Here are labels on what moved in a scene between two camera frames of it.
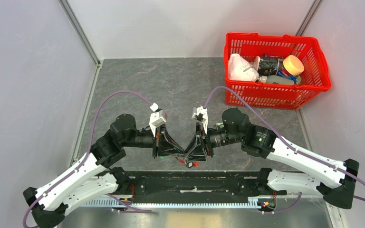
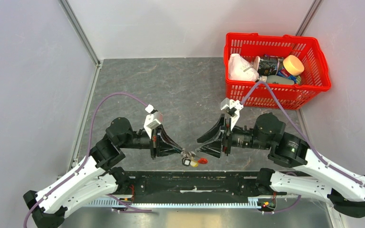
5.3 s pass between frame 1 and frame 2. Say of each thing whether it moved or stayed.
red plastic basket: stayed
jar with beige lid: stayed
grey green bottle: stayed
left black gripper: stayed
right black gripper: moved
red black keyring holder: moved
